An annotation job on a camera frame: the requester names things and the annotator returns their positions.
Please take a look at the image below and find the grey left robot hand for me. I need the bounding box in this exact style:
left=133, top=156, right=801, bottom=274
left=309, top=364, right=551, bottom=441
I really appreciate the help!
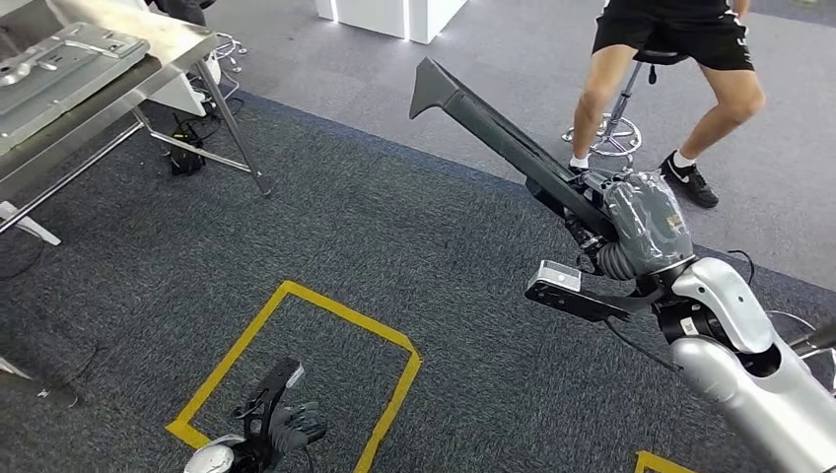
left=267, top=401, right=328, bottom=456

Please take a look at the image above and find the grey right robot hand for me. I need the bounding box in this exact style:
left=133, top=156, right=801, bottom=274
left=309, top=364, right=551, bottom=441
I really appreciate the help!
left=564, top=168, right=696, bottom=283

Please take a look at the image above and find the long black plastic part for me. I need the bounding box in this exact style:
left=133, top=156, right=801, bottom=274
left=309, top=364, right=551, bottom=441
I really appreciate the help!
left=409, top=56, right=618, bottom=242

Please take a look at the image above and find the stainless steel workbench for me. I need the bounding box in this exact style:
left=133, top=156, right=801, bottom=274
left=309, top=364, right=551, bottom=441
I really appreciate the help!
left=0, top=0, right=274, bottom=247

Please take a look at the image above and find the chrome stool with black seat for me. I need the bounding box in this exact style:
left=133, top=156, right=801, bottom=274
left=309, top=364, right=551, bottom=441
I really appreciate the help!
left=561, top=48, right=690, bottom=162

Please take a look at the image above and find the person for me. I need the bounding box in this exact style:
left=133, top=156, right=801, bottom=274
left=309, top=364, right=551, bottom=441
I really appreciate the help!
left=144, top=0, right=218, bottom=28
left=568, top=0, right=767, bottom=210

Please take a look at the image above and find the black device with antennas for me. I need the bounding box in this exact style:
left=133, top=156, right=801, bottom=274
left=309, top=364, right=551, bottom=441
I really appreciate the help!
left=168, top=113, right=208, bottom=177

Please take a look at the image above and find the chrome stool base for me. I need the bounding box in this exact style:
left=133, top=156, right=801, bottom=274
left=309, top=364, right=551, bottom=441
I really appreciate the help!
left=212, top=31, right=249, bottom=74

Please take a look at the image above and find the stamped grey metal panel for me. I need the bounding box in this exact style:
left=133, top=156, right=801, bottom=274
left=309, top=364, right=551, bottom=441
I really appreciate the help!
left=0, top=21, right=152, bottom=156

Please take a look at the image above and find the white pedestal block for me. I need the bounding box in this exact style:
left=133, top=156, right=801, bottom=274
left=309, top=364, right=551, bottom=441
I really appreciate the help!
left=314, top=0, right=470, bottom=45

